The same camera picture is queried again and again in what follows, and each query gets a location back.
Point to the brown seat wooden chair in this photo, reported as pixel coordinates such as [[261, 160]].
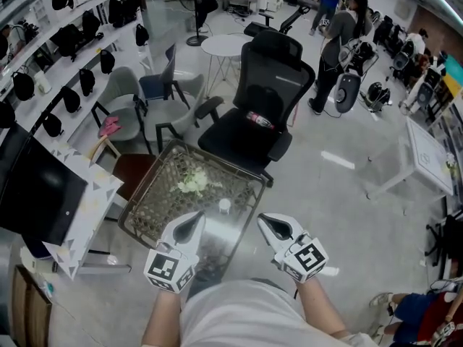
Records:
[[132, 168]]

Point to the white cotton swab container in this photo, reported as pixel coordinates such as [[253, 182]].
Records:
[[224, 206]]

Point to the round white side table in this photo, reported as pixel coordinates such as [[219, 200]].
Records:
[[226, 47]]

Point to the person's right forearm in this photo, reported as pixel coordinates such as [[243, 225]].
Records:
[[320, 309]]

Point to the black mesh office chair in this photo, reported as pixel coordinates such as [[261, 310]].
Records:
[[267, 85]]

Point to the white triangle-patterned table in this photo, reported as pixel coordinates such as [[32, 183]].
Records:
[[96, 190]]

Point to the black tipped office chair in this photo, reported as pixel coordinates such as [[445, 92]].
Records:
[[275, 25]]

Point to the red label drink bottle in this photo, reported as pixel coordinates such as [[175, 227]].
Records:
[[260, 120]]

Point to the black monitor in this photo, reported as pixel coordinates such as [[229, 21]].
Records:
[[40, 190]]

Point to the row of black bags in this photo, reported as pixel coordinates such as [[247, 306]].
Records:
[[68, 38]]

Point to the pink cloth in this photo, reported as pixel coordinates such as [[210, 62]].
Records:
[[110, 126]]

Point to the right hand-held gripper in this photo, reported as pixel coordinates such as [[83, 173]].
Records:
[[306, 259]]

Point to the glass-top woven table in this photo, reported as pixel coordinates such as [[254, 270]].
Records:
[[162, 190]]

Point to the black swivel chair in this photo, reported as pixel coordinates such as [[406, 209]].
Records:
[[450, 237]]

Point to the person's left forearm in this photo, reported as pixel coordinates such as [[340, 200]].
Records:
[[162, 320]]

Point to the white grey rounded device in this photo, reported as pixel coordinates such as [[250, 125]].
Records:
[[347, 90]]

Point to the white jug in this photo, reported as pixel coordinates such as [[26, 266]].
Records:
[[42, 82]]

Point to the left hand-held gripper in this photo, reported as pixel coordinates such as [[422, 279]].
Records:
[[170, 266]]

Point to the white flower bunch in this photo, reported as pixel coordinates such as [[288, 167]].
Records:
[[194, 183]]

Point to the blue shell chair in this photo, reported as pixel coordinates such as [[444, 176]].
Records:
[[161, 85]]

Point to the person's white shirt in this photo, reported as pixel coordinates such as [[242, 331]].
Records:
[[246, 316]]

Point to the black standing fan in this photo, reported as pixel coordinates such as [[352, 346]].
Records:
[[198, 16]]

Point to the white shelving unit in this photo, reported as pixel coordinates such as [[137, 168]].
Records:
[[72, 63]]

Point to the white square table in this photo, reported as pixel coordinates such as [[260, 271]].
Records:
[[423, 154]]

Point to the grey shell chair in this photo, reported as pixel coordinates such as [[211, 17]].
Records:
[[177, 107], [123, 96]]

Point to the black round helmet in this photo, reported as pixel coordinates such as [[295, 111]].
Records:
[[378, 94]]

